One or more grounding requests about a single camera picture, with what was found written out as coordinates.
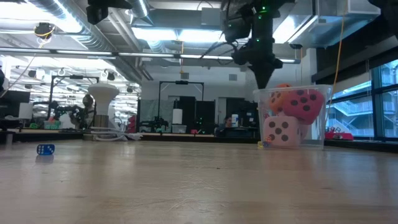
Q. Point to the black aluminium table frame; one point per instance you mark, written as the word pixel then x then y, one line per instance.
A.
pixel 186 137

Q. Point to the small blue die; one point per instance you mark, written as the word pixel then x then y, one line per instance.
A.
pixel 45 149

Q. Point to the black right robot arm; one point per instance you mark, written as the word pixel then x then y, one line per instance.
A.
pixel 261 21

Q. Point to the black gantry frame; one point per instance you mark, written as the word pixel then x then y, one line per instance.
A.
pixel 74 76
pixel 181 82

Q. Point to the person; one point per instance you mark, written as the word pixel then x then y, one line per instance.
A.
pixel 226 124
pixel 82 112

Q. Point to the large red foam die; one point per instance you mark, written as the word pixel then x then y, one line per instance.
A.
pixel 300 115

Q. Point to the white canister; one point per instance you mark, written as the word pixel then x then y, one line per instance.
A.
pixel 235 120

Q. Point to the long ceiling light bar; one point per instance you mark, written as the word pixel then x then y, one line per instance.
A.
pixel 149 55

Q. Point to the large pink foam die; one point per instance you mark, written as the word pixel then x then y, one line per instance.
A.
pixel 290 137

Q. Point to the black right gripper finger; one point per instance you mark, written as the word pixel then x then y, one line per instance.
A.
pixel 259 76
pixel 269 73

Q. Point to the white paper towel roll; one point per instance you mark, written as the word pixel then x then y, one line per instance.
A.
pixel 177 116

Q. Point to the small yellow die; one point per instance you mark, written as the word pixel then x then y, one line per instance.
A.
pixel 260 145

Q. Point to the large orange foam die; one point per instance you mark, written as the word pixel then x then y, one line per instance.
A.
pixel 275 105

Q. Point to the red tray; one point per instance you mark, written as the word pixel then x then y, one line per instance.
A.
pixel 339 136

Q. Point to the clear plastic bin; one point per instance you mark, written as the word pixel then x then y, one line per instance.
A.
pixel 326 118

